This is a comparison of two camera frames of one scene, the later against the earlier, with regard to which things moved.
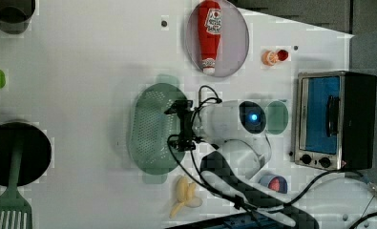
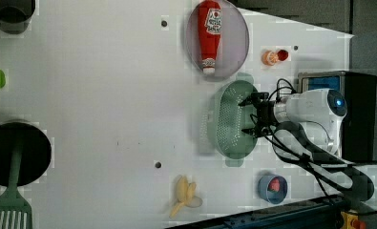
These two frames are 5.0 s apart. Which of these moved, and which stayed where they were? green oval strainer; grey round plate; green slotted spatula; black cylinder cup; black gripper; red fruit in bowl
Moved: green oval strainer; black gripper
Stayed: red fruit in bowl; grey round plate; black cylinder cup; green slotted spatula
